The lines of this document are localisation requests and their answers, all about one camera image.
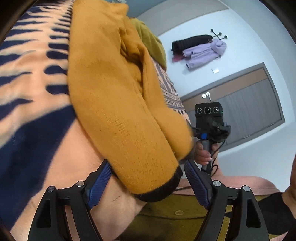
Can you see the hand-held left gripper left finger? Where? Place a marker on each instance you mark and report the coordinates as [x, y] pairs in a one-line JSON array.
[[98, 187]]

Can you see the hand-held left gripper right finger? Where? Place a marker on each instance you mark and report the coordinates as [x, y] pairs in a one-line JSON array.
[[197, 185]]

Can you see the mustard yellow sweater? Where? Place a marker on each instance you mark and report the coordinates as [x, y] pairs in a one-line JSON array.
[[111, 104]]

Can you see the person's right forearm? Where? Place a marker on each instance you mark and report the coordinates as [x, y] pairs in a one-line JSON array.
[[242, 185]]

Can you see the person's right hand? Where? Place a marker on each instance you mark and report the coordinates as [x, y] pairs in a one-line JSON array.
[[202, 156]]

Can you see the person's olive clothing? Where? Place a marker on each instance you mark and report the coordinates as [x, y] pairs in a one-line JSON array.
[[173, 220]]

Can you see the grey brown door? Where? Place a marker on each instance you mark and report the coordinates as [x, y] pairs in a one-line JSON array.
[[249, 104]]

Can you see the lilac hanging jacket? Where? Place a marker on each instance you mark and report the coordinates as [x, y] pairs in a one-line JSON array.
[[203, 54]]

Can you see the pink hanging garment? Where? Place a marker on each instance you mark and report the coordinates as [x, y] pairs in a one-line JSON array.
[[177, 58]]

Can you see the black hanging jacket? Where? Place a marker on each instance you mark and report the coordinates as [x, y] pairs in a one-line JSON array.
[[192, 41]]

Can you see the olive green garment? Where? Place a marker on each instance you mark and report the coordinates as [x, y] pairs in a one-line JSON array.
[[152, 44]]

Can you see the orange navy patterned blanket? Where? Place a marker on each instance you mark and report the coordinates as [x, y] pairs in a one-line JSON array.
[[27, 115]]

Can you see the white wardrobe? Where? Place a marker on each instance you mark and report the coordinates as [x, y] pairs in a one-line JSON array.
[[185, 14]]

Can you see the white light switch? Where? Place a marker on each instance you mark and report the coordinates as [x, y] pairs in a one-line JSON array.
[[215, 71]]

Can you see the black wall coat hooks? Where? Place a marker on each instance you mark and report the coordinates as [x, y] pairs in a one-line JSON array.
[[218, 34]]

